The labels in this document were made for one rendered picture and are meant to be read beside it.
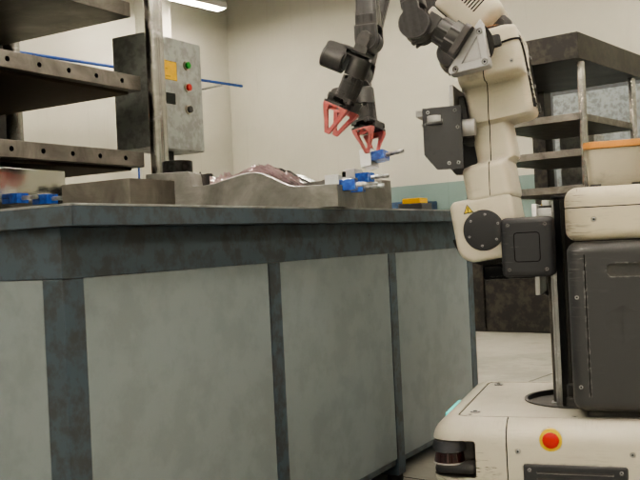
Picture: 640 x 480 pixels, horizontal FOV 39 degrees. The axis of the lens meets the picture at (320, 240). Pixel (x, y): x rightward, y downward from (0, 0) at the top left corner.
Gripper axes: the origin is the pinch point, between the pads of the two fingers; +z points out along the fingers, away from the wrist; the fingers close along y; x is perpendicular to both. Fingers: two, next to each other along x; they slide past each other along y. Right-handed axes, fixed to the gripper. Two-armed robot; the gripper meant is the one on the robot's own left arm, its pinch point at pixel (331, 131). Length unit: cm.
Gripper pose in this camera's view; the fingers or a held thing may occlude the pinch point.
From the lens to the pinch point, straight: 231.9
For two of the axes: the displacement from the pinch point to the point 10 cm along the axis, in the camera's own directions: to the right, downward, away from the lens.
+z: -3.8, 9.1, 1.4
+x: 8.7, 4.0, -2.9
